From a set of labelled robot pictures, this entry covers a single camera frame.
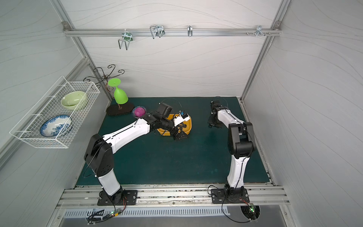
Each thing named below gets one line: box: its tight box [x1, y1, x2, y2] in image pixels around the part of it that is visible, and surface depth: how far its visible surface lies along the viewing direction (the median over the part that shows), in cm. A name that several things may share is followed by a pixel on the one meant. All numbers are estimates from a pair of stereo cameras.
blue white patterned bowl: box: [39, 114, 73, 138], surface depth 64 cm
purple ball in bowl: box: [131, 105, 147, 119], surface depth 106 cm
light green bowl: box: [60, 91, 87, 111], surface depth 72 cm
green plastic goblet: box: [107, 78, 129, 105], surface depth 92 cm
